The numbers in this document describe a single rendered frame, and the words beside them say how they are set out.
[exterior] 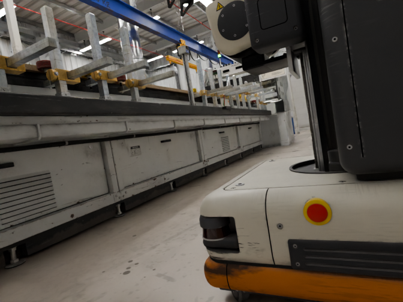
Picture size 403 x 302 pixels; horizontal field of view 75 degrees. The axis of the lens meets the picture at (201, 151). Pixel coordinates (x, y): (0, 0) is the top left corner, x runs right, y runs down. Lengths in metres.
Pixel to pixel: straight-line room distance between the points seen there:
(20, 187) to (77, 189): 0.30
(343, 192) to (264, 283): 0.26
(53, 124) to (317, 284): 1.15
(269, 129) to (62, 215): 4.40
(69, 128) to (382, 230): 1.22
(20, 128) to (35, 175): 0.34
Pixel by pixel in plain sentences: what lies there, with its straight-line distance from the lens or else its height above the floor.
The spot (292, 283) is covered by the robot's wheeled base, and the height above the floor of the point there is 0.09.
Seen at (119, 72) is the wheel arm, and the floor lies 0.83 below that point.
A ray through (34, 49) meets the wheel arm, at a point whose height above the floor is 0.81.
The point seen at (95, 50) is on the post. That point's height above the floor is 0.97.
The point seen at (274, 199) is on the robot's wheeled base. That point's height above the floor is 0.27.
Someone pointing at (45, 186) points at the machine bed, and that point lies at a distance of 1.53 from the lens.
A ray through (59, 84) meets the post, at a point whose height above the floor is 0.76.
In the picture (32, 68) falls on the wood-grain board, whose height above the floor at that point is 0.88.
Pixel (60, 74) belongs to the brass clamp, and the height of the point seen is 0.80.
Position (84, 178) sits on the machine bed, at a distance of 1.67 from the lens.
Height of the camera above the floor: 0.42
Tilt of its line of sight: 3 degrees down
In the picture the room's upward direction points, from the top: 9 degrees counter-clockwise
